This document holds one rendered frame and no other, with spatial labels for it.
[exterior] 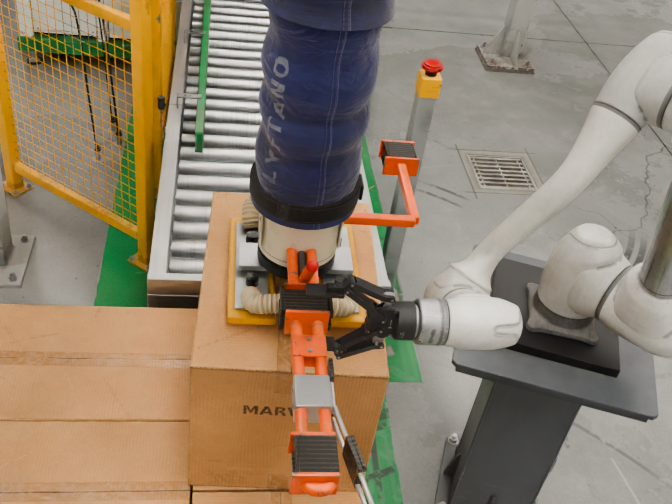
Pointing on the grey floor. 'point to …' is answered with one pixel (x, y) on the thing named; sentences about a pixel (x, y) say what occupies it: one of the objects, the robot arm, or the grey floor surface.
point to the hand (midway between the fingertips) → (308, 317)
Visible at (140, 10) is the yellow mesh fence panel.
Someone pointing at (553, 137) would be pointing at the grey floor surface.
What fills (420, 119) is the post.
